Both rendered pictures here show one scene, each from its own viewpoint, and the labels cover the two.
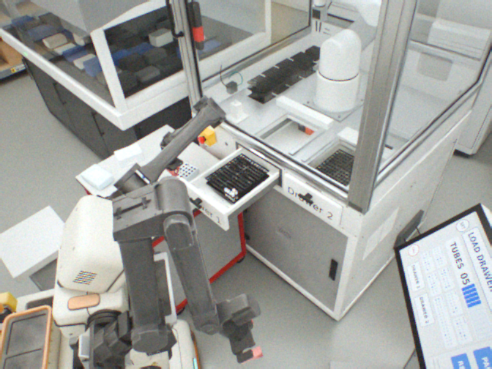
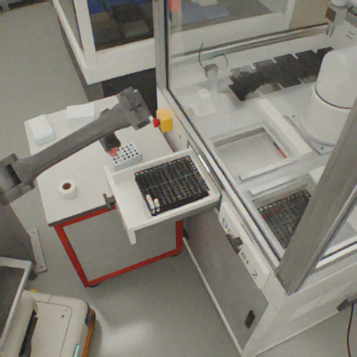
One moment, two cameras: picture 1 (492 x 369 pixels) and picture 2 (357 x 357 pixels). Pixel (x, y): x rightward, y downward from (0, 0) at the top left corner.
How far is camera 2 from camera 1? 0.53 m
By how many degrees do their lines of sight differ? 14
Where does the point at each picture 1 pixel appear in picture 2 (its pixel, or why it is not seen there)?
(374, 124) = (326, 209)
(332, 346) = not seen: outside the picture
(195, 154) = (148, 134)
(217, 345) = (115, 334)
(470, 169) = not seen: outside the picture
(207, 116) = (115, 119)
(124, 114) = (92, 68)
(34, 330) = not seen: outside the picture
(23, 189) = (12, 108)
